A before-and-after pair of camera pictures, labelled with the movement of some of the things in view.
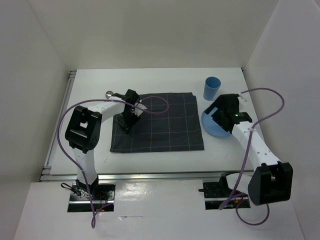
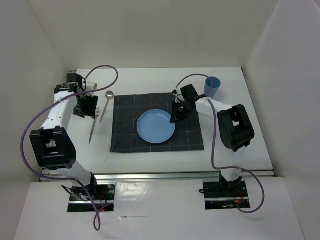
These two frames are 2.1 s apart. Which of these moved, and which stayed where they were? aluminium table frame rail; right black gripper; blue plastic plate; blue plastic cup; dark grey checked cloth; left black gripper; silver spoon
Moved: blue plastic plate; left black gripper; right black gripper
Stayed: aluminium table frame rail; dark grey checked cloth; blue plastic cup; silver spoon
